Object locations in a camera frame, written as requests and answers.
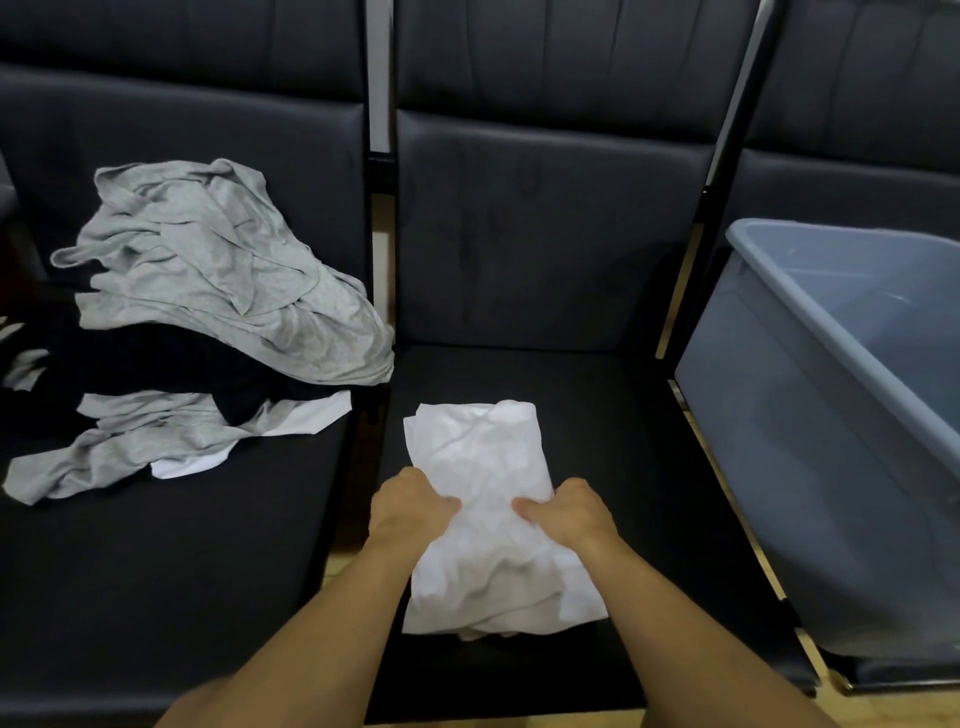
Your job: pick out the person's right hand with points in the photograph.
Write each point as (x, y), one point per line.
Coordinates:
(577, 517)

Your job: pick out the person's left hand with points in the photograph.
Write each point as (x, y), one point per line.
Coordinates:
(409, 514)

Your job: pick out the white garment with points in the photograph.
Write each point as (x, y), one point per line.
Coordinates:
(480, 450)

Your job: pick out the blue-grey plastic bin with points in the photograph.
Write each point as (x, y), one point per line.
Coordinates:
(787, 465)

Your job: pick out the grey tank top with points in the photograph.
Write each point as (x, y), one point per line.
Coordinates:
(112, 450)

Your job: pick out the person's right forearm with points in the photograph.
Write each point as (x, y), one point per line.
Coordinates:
(690, 645)

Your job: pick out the person's left forearm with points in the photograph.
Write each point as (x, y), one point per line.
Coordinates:
(315, 645)

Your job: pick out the black leather bench chair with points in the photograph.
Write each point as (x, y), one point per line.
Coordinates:
(547, 240)
(165, 585)
(862, 97)

